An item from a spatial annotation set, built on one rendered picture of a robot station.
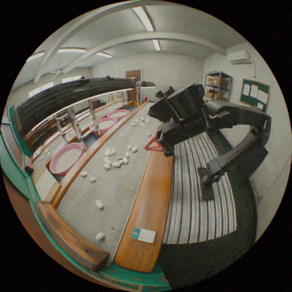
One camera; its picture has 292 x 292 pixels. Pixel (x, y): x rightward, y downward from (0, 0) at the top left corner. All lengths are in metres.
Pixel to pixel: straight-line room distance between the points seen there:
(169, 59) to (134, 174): 5.29
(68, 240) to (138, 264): 0.19
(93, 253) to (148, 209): 0.21
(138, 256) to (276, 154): 1.95
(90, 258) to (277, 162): 2.01
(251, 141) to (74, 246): 0.60
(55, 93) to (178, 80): 5.10
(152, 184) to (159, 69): 5.16
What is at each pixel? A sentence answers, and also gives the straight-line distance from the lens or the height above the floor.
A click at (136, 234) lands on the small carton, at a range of 0.27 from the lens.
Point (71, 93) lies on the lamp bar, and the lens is 0.28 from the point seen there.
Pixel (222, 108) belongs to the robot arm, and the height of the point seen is 1.04.
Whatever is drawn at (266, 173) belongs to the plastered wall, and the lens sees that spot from 1.98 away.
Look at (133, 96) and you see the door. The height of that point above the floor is 0.41.
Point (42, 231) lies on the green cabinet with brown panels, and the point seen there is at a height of 0.87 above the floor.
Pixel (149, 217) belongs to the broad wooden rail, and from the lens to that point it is 0.29.
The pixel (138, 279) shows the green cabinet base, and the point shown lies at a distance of 0.31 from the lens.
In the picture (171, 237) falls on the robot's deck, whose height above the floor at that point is 0.67.
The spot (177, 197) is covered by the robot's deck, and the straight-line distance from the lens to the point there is 0.42.
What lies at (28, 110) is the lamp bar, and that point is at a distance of 0.25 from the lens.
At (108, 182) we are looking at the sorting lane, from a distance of 0.38.
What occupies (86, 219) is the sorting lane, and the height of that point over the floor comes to 0.74.
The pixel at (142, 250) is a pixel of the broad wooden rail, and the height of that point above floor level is 0.76.
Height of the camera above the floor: 1.06
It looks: 40 degrees down
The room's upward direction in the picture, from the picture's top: straight up
